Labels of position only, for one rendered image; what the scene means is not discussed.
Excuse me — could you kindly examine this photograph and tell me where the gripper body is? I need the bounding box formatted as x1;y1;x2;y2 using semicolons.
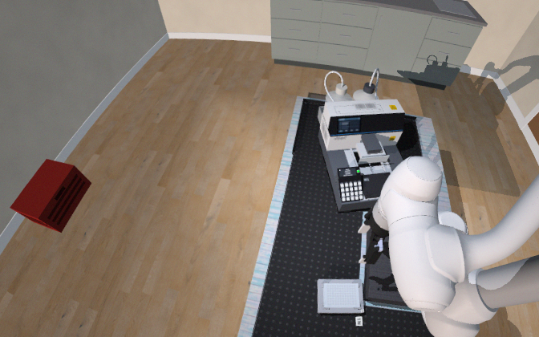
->
369;213;389;242

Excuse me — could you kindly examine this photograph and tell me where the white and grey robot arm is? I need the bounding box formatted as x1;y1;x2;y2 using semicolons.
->
373;156;539;337

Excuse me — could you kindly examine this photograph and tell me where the white bottle with dark grey cap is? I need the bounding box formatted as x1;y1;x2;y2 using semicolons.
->
352;83;375;101

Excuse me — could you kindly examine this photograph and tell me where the white microplate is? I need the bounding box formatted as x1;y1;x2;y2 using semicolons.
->
323;283;359;307

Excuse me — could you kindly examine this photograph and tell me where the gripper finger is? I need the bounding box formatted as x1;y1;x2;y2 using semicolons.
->
358;205;374;233
359;231;386;264

